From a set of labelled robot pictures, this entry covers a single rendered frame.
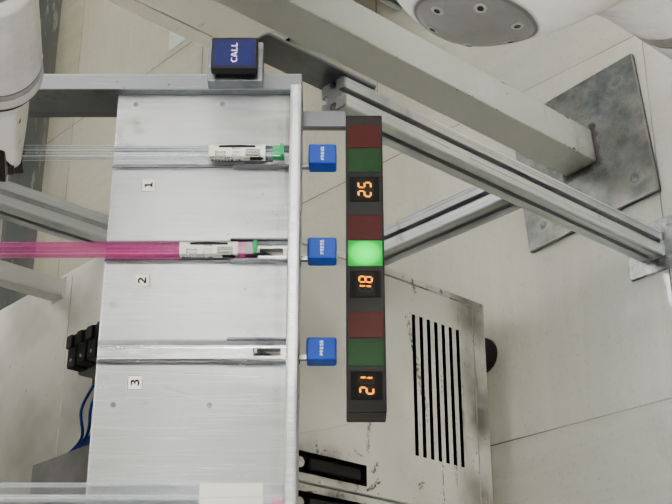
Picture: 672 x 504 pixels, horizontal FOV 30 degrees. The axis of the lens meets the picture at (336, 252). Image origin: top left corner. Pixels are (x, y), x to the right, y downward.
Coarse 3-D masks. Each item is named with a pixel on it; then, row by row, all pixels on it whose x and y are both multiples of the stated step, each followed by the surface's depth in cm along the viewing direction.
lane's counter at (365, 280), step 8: (352, 272) 130; (360, 272) 130; (368, 272) 130; (376, 272) 130; (352, 280) 130; (360, 280) 130; (368, 280) 130; (376, 280) 130; (352, 288) 130; (360, 288) 130; (368, 288) 130; (376, 288) 130; (352, 296) 129; (360, 296) 129; (368, 296) 129; (376, 296) 129
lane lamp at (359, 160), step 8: (352, 152) 136; (360, 152) 136; (368, 152) 136; (376, 152) 136; (352, 160) 136; (360, 160) 136; (368, 160) 136; (376, 160) 136; (352, 168) 135; (360, 168) 135; (368, 168) 135; (376, 168) 135
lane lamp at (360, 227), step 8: (352, 216) 133; (360, 216) 133; (368, 216) 133; (376, 216) 133; (352, 224) 133; (360, 224) 133; (368, 224) 133; (376, 224) 133; (352, 232) 132; (360, 232) 132; (368, 232) 132; (376, 232) 132
